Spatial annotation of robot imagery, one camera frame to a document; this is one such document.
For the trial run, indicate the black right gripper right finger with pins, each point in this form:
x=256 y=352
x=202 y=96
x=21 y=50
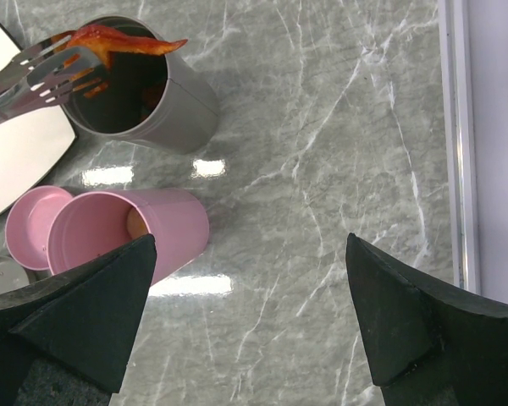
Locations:
x=427 y=342

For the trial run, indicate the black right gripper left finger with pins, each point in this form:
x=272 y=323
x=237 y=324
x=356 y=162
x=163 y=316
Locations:
x=67 y=339

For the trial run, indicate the pink round lid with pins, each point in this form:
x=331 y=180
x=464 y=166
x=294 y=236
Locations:
x=29 y=222

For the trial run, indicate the breaded orange nugget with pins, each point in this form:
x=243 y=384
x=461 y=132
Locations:
x=135 y=224

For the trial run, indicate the steel food tongs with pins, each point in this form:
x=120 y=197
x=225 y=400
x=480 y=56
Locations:
x=46 y=75

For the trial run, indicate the orange chicken wing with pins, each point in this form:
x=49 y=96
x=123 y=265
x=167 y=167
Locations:
x=123 y=42

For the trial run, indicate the grey round lid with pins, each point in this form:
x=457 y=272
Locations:
x=12 y=275

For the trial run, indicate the pink cylindrical container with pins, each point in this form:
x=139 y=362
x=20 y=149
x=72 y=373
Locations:
x=95 y=223

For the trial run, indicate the white square plate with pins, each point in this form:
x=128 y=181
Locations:
x=30 y=146

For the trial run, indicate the grey cylindrical container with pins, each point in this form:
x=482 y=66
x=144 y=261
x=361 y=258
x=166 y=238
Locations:
x=150 y=100

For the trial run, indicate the aluminium front rail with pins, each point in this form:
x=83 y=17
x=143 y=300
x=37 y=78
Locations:
x=459 y=136

